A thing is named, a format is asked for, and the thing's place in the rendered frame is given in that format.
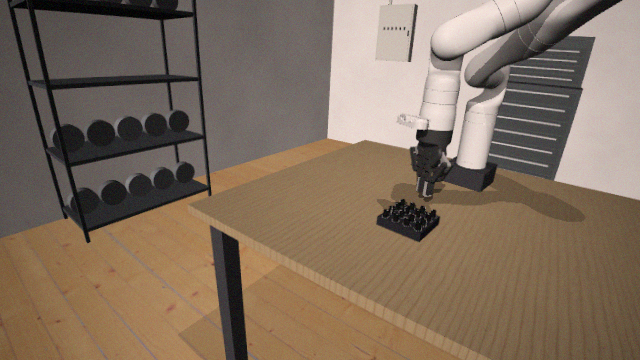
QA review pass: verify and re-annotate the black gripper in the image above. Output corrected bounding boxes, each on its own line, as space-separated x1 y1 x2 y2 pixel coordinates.
410 129 454 197

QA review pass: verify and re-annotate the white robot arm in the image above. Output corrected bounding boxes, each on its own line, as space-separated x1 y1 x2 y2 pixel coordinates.
397 0 622 169

